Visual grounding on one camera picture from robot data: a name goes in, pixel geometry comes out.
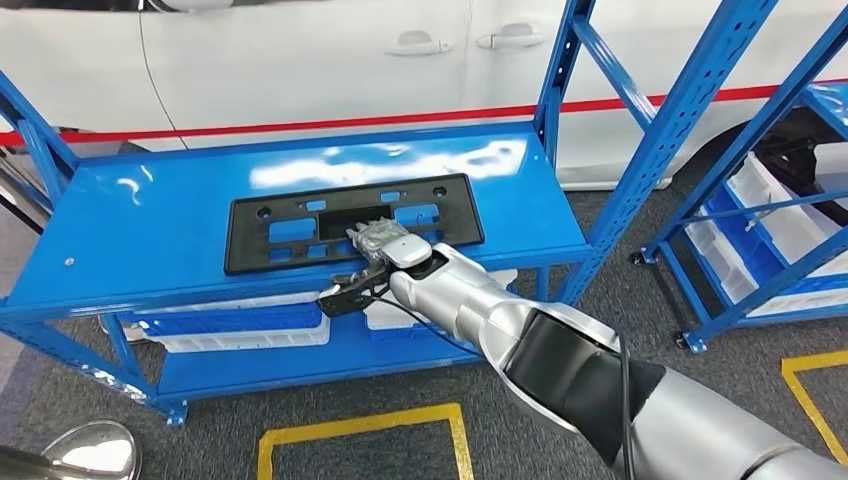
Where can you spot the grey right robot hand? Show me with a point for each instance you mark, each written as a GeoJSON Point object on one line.
{"type": "Point", "coordinates": [378, 235]}

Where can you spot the black licence plate frame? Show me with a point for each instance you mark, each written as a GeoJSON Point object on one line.
{"type": "Point", "coordinates": [252, 245]}

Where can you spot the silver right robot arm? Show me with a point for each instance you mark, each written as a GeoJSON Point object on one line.
{"type": "Point", "coordinates": [464, 291]}

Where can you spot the blue metal shelf rack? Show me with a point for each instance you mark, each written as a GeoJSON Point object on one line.
{"type": "Point", "coordinates": [166, 218]}
{"type": "Point", "coordinates": [831, 106]}

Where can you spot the red barrier belt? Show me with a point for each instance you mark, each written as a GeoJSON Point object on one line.
{"type": "Point", "coordinates": [331, 123]}

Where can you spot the white car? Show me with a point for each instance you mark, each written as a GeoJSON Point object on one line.
{"type": "Point", "coordinates": [298, 66]}

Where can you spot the chrome stanchion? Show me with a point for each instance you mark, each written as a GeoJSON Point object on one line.
{"type": "Point", "coordinates": [99, 450]}

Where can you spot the black plastic parts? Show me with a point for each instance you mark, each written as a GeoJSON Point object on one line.
{"type": "Point", "coordinates": [788, 166]}

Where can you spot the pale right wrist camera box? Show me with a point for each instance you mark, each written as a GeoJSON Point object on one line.
{"type": "Point", "coordinates": [330, 291]}

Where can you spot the black right wrist camera bracket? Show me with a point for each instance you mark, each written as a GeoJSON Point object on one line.
{"type": "Point", "coordinates": [344, 305]}

